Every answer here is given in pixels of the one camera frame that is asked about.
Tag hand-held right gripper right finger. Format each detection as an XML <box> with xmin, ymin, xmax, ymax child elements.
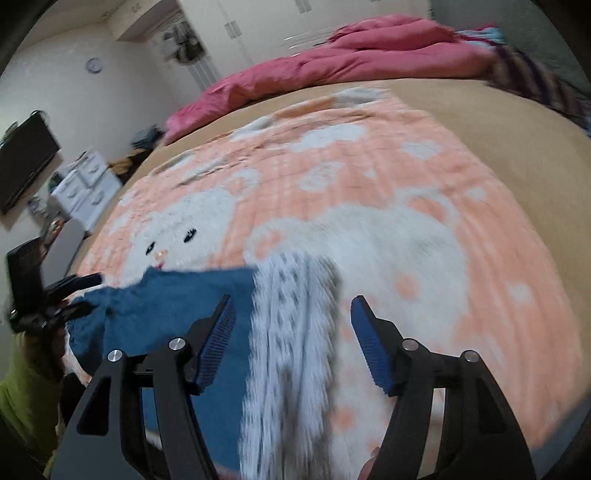
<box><xmin>350</xmin><ymin>295</ymin><xmax>536</xmax><ymax>480</ymax></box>

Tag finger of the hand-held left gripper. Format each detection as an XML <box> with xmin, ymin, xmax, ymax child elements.
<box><xmin>45</xmin><ymin>273</ymin><xmax>103</xmax><ymax>302</ymax></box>
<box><xmin>43</xmin><ymin>299</ymin><xmax>94</xmax><ymax>330</ymax></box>

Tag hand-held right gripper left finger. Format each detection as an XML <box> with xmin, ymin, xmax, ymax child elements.
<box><xmin>50</xmin><ymin>294</ymin><xmax>238</xmax><ymax>480</ymax></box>

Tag person's left forearm green sleeve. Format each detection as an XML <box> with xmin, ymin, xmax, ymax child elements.
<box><xmin>0</xmin><ymin>330</ymin><xmax>66</xmax><ymax>468</ymax></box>

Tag person's right hand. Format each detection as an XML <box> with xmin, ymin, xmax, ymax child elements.
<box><xmin>359</xmin><ymin>447</ymin><xmax>382</xmax><ymax>480</ymax></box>

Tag grey box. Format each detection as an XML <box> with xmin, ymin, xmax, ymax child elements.
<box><xmin>45</xmin><ymin>219</ymin><xmax>85</xmax><ymax>278</ymax></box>

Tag white drawer cabinet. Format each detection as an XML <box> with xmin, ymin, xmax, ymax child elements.
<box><xmin>50</xmin><ymin>151</ymin><xmax>123</xmax><ymax>232</ymax></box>

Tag black flat television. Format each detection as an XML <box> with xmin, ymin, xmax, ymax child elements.
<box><xmin>0</xmin><ymin>111</ymin><xmax>62</xmax><ymax>215</ymax></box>

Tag brown cloth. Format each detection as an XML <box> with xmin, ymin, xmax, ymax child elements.
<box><xmin>108</xmin><ymin>148</ymin><xmax>151</xmax><ymax>185</ymax></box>

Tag pink and white printed blanket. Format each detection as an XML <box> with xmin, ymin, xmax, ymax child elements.
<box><xmin>65</xmin><ymin>85</ymin><xmax>578</xmax><ymax>480</ymax></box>

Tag blue folded clothes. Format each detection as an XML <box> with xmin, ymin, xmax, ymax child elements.
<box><xmin>131</xmin><ymin>127</ymin><xmax>164</xmax><ymax>149</ymax></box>

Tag bed with tan sheet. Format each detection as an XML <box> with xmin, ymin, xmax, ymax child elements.
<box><xmin>122</xmin><ymin>76</ymin><xmax>591</xmax><ymax>462</ymax></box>

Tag hanging items in doorway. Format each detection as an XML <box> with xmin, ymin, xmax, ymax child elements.
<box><xmin>157</xmin><ymin>22</ymin><xmax>209</xmax><ymax>64</ymax></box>

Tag pink duvet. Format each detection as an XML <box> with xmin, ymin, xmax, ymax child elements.
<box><xmin>164</xmin><ymin>14</ymin><xmax>499</xmax><ymax>145</ymax></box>

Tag dark striped cloth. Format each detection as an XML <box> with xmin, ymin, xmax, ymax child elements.
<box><xmin>487</xmin><ymin>42</ymin><xmax>591</xmax><ymax>137</ymax></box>

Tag white wardrobe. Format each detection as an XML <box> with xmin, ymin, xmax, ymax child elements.
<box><xmin>178</xmin><ymin>0</ymin><xmax>432</xmax><ymax>68</ymax></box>

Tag multicoloured cloth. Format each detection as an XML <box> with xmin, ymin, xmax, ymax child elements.
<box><xmin>455</xmin><ymin>25</ymin><xmax>506</xmax><ymax>48</ymax></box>

